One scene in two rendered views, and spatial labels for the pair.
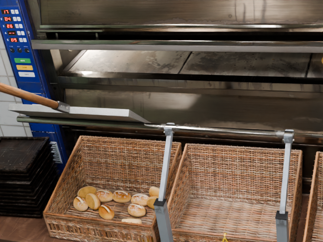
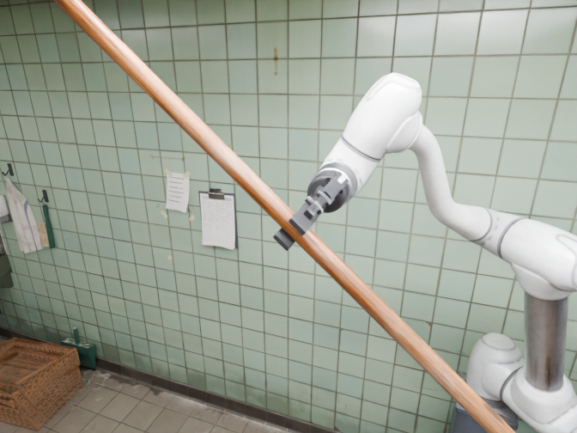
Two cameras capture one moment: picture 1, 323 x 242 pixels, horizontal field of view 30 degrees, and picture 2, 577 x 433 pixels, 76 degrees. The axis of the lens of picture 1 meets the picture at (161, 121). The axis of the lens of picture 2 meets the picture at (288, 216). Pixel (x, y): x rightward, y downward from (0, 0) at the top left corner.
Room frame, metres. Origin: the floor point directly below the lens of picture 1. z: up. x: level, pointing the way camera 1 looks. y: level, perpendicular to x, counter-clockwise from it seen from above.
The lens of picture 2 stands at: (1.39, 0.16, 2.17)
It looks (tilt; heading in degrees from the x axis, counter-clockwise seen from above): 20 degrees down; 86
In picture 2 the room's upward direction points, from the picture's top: straight up
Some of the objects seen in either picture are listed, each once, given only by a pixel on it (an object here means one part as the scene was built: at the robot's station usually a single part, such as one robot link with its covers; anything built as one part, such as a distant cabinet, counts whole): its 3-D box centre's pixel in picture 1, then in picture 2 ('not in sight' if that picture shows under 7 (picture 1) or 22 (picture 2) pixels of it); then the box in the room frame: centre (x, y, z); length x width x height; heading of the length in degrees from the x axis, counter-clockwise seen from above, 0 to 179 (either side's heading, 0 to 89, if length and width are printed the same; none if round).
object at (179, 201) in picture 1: (234, 201); not in sight; (2.08, -0.26, 0.72); 0.56 x 0.49 x 0.28; 67
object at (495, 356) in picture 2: not in sight; (495, 363); (2.23, 1.21, 1.17); 0.18 x 0.16 x 0.22; 108
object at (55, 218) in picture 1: (116, 189); not in sight; (2.31, 0.27, 0.72); 0.56 x 0.49 x 0.28; 66
